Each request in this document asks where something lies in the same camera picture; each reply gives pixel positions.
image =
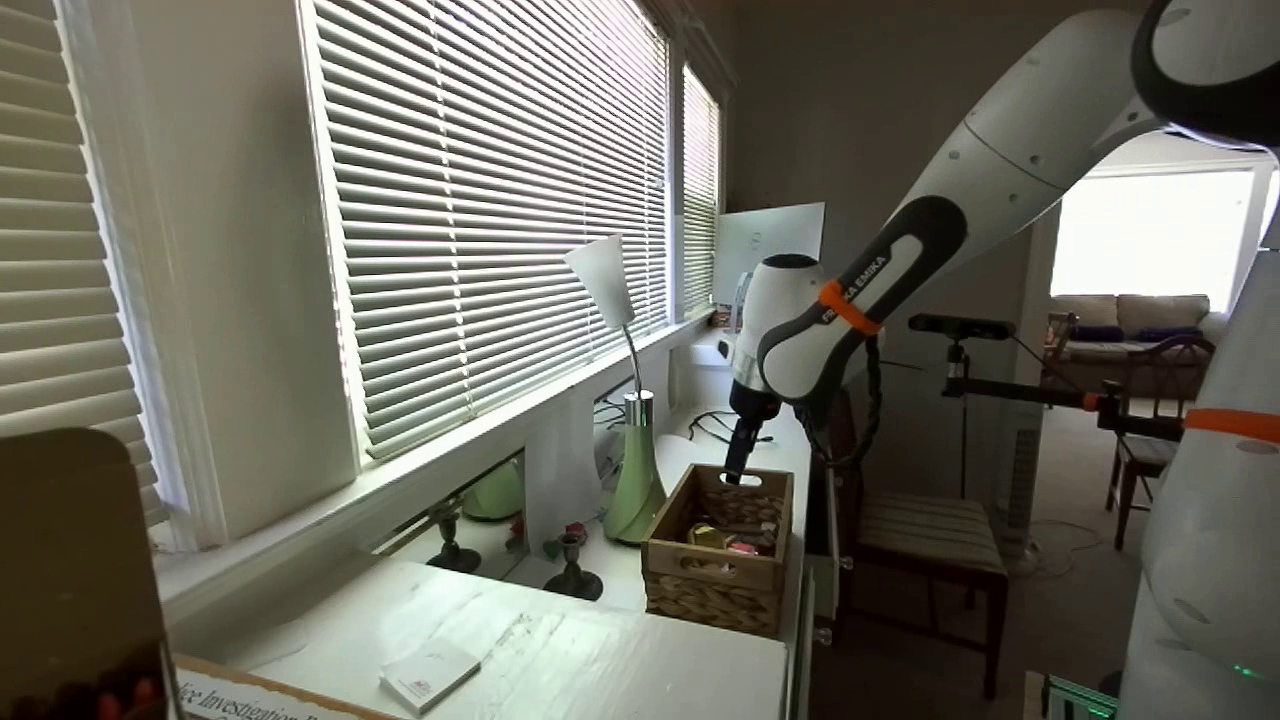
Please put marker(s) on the wooden slatted chair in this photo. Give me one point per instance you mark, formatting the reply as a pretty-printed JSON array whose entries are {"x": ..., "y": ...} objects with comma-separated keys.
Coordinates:
[{"x": 932, "y": 533}]

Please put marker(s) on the green lamp with white shade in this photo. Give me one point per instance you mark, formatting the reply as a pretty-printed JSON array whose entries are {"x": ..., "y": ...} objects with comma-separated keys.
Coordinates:
[{"x": 636, "y": 483}]

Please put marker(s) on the wide white window blinds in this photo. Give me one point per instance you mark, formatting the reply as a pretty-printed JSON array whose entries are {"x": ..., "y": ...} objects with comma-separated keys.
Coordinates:
[{"x": 495, "y": 201}]

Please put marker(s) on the background sofa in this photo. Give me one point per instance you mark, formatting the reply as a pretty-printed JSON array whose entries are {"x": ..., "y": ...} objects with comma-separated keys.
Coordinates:
[{"x": 1135, "y": 342}]

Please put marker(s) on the small dark figurine stand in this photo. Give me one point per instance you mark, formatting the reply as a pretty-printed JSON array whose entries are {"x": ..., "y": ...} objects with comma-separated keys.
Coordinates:
[
  {"x": 574, "y": 578},
  {"x": 455, "y": 548}
]

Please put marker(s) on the white notepad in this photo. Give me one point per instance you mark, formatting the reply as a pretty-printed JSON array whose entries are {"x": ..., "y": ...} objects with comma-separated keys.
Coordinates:
[{"x": 431, "y": 679}]

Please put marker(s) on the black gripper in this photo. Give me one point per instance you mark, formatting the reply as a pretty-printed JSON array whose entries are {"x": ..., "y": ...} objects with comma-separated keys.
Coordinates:
[{"x": 753, "y": 402}]

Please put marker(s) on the green bowl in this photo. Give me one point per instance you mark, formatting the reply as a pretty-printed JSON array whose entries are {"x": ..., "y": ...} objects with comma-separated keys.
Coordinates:
[{"x": 498, "y": 499}]

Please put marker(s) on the labelled cardboard box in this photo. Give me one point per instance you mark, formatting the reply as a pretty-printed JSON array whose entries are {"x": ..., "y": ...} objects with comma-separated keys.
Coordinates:
[{"x": 253, "y": 700}]

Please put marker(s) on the narrow white window blinds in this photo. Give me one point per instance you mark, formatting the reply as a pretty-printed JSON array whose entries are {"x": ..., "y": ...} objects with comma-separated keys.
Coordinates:
[{"x": 703, "y": 186}]

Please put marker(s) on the black boom bar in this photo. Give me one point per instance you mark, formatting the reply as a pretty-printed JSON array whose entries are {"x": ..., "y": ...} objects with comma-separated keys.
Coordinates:
[{"x": 1024, "y": 388}]

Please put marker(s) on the yellow measuring tape ribbon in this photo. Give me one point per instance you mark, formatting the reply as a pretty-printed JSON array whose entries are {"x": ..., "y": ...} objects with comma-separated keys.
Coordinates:
[{"x": 705, "y": 533}]

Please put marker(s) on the black camera on tripod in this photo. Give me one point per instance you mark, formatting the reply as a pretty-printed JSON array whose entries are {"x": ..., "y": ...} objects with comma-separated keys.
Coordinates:
[{"x": 962, "y": 324}]

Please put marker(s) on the white storage box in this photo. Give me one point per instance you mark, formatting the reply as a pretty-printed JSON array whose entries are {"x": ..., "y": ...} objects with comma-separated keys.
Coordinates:
[{"x": 705, "y": 372}]

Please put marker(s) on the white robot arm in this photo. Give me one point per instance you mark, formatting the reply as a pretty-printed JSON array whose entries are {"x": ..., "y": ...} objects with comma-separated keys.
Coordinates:
[{"x": 1012, "y": 145}]

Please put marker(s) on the white board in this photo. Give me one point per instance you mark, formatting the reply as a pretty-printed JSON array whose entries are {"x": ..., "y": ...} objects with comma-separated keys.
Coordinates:
[{"x": 760, "y": 234}]

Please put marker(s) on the bright background window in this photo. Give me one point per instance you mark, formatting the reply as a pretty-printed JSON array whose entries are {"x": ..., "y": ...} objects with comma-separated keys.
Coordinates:
[{"x": 1152, "y": 234}]

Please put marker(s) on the green crate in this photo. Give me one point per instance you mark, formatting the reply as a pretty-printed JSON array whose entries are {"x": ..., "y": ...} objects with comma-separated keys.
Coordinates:
[{"x": 1078, "y": 700}]

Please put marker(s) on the woven wicker basket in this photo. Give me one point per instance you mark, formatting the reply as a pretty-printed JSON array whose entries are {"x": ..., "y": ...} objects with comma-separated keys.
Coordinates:
[{"x": 715, "y": 586}]

